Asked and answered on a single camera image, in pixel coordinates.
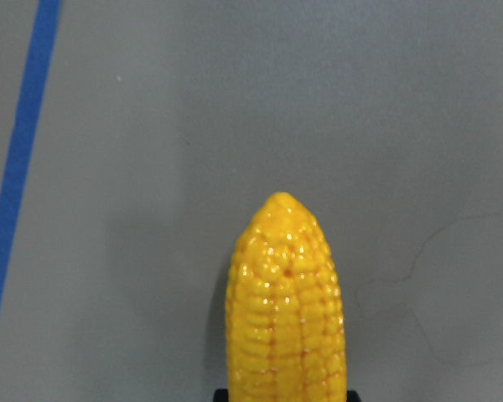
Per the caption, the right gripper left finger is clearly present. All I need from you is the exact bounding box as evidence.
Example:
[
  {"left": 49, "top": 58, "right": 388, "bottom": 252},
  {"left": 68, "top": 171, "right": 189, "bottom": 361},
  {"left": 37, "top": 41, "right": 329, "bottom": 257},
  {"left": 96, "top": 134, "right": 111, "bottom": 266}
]
[{"left": 213, "top": 389, "right": 229, "bottom": 402}]

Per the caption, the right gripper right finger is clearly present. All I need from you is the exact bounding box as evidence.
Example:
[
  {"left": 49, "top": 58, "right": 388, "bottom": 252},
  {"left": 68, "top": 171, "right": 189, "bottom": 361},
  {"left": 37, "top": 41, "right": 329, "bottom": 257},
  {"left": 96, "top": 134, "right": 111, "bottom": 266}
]
[{"left": 346, "top": 389, "right": 361, "bottom": 402}]

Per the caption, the yellow corn cob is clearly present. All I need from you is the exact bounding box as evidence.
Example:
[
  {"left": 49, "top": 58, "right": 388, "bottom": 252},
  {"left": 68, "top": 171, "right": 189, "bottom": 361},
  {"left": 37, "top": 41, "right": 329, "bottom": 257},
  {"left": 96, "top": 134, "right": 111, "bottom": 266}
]
[{"left": 225, "top": 192, "right": 348, "bottom": 401}]

